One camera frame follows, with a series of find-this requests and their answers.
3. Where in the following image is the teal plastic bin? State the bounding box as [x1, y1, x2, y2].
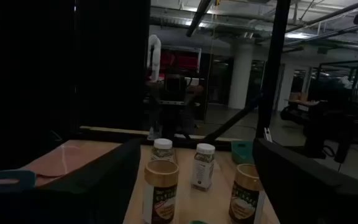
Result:
[230, 140, 256, 166]

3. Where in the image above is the black ceiling pipe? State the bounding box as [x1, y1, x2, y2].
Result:
[185, 0, 214, 37]

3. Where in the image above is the silver metal corner bracket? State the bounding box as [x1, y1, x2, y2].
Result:
[262, 126, 273, 143]

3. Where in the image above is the white-lid bagel seasoning jar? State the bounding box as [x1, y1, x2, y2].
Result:
[150, 138, 175, 164]
[190, 142, 216, 192]

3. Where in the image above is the tan-lid spice jar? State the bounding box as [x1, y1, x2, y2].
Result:
[141, 159, 180, 224]
[228, 164, 265, 224]

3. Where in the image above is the pink folded cloth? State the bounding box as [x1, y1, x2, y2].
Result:
[20, 139, 122, 187]

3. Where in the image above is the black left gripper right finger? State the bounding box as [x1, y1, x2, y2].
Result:
[252, 138, 358, 224]

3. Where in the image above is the black folding partition screen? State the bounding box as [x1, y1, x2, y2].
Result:
[0, 0, 151, 170]

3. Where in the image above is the white round column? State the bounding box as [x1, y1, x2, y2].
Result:
[227, 40, 254, 110]

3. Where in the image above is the white padded pole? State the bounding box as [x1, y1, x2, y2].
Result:
[147, 34, 162, 82]

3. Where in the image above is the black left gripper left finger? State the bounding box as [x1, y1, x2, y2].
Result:
[0, 139, 142, 224]

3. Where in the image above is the red wall panel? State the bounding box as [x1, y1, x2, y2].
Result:
[161, 46, 202, 74]

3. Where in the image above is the black office chair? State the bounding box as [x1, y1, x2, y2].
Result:
[303, 80, 358, 164]

